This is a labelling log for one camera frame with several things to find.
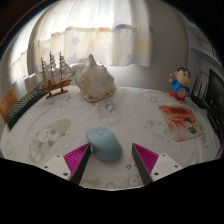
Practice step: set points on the black monitor base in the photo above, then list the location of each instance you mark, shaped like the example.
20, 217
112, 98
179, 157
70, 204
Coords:
216, 126

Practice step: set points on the white wall shelf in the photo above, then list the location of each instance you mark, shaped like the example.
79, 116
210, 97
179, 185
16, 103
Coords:
205, 50

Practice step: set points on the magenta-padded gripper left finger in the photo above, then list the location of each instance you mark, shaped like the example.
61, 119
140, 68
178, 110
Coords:
76, 159

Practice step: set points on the wooden model sailing ship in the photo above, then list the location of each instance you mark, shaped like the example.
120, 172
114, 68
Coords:
55, 84

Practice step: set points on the white chair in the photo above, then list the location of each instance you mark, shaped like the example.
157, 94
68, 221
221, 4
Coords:
31, 81

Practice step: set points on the cartoon boy figurine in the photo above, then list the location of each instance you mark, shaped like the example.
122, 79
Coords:
180, 86

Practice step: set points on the black computer keyboard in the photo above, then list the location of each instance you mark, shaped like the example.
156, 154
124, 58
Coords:
23, 105

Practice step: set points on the white star-print curtain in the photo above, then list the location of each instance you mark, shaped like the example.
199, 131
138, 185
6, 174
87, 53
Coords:
100, 36

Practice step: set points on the black router with antennas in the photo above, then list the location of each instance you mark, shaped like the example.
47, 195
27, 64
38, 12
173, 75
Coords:
200, 100

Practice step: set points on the white cartoon-print tablecloth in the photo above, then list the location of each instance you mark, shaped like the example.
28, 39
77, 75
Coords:
133, 113

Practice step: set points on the light blue computer mouse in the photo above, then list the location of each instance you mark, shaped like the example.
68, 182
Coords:
104, 143

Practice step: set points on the black computer monitor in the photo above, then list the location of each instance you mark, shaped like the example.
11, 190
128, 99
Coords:
216, 91

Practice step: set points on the large white conch shell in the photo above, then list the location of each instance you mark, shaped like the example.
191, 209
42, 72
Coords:
96, 82

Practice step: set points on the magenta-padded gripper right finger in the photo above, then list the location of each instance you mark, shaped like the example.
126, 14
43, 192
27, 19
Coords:
148, 160

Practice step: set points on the orange printed mouse pad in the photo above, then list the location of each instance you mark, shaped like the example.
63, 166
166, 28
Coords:
180, 122

